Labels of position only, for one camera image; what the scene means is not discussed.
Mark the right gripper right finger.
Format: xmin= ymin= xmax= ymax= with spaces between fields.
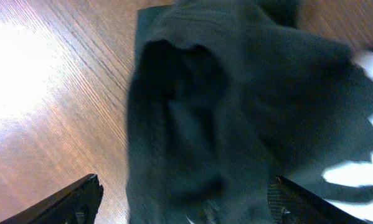
xmin=267 ymin=175 xmax=366 ymax=224

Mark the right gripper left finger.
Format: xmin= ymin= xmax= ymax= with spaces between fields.
xmin=0 ymin=174 xmax=104 ymax=224

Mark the dark green Nike t-shirt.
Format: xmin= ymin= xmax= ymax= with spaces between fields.
xmin=126 ymin=1 xmax=373 ymax=224

